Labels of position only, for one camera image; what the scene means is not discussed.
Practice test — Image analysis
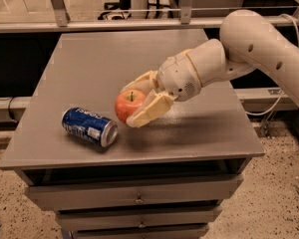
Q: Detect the metal window railing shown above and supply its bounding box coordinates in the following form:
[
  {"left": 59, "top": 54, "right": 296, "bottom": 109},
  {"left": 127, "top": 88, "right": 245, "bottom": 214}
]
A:
[{"left": 0, "top": 0, "right": 299, "bottom": 33}]

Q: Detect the top cabinet drawer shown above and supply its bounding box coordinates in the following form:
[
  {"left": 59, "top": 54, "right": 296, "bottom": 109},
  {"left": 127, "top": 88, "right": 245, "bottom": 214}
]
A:
[{"left": 25, "top": 175, "right": 243, "bottom": 210}]

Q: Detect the grey drawer cabinet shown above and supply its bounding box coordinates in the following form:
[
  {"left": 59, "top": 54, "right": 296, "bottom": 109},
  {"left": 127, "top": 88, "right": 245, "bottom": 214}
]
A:
[{"left": 0, "top": 29, "right": 266, "bottom": 239}]

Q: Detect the red apple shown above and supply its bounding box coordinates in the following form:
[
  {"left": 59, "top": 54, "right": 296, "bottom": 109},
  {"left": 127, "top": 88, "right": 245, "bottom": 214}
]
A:
[{"left": 115, "top": 90, "right": 146, "bottom": 122}]

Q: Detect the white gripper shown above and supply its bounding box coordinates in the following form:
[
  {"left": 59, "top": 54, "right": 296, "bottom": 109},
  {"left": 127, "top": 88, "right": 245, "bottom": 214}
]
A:
[{"left": 123, "top": 53, "right": 201, "bottom": 127}]

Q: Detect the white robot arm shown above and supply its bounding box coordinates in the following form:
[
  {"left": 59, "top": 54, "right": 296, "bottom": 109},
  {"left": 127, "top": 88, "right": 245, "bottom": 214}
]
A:
[{"left": 125, "top": 10, "right": 299, "bottom": 127}]

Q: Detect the bottom cabinet drawer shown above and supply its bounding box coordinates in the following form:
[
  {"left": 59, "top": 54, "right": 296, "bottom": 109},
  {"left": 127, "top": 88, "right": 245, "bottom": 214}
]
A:
[{"left": 74, "top": 224, "right": 209, "bottom": 239}]

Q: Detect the cabinet drawer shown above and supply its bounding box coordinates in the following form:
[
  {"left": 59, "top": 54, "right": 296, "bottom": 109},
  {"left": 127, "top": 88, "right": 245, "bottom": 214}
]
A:
[
  {"left": 56, "top": 206, "right": 221, "bottom": 231},
  {"left": 25, "top": 175, "right": 243, "bottom": 210},
  {"left": 74, "top": 224, "right": 209, "bottom": 239}
]

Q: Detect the middle cabinet drawer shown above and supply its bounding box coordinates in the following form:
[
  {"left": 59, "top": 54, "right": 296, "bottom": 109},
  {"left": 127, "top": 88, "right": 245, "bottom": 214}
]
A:
[{"left": 56, "top": 206, "right": 221, "bottom": 231}]

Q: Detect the blue pepsi can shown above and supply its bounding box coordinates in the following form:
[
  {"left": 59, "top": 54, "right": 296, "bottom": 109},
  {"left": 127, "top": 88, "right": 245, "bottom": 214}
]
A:
[{"left": 62, "top": 108, "right": 118, "bottom": 147}]

